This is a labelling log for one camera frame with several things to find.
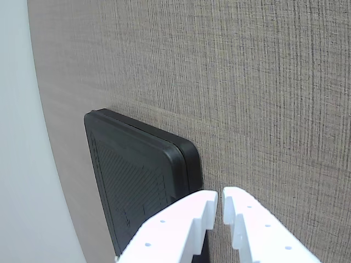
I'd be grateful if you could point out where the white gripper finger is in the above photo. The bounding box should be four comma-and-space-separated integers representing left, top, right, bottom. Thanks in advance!
222, 186, 322, 263
114, 189, 219, 263

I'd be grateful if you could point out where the black plastic flat case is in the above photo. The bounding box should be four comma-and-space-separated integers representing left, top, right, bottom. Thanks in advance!
83, 108, 209, 263

